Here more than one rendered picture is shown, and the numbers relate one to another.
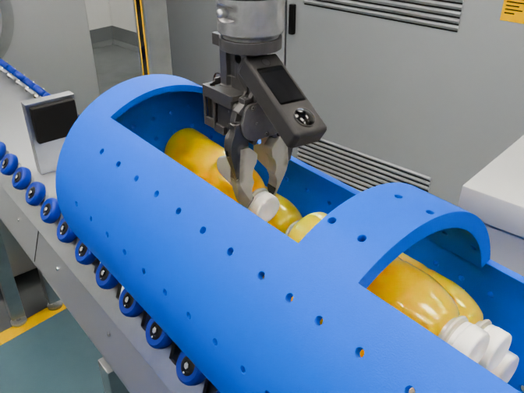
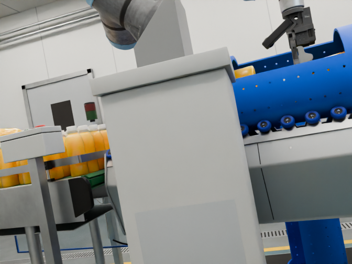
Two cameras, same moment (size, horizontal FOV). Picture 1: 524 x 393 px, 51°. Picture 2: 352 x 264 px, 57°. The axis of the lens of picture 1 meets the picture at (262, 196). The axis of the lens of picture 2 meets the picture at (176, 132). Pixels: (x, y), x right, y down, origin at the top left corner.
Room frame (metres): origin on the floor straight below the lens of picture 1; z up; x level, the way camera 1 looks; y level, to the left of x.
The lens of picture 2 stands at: (1.31, -0.91, 0.99)
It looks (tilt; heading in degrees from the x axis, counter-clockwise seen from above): 0 degrees down; 150
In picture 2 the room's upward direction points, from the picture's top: 11 degrees counter-clockwise
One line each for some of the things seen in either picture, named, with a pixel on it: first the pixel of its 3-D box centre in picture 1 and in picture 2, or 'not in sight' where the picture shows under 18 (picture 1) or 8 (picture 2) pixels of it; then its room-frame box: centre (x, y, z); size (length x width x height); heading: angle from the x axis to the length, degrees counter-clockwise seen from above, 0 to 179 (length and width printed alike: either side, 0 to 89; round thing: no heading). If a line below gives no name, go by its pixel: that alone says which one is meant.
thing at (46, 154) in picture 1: (56, 134); not in sight; (1.03, 0.42, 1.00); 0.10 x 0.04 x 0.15; 129
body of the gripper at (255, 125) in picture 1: (246, 85); (298, 29); (0.62, 0.02, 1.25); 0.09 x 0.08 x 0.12; 39
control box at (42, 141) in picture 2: not in sight; (32, 144); (0.03, -0.78, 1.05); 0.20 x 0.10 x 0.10; 39
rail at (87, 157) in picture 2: not in sight; (109, 152); (-0.06, -0.47, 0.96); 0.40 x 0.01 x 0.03; 129
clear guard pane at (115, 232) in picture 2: not in sight; (62, 207); (-0.66, -0.61, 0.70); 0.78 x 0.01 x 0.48; 39
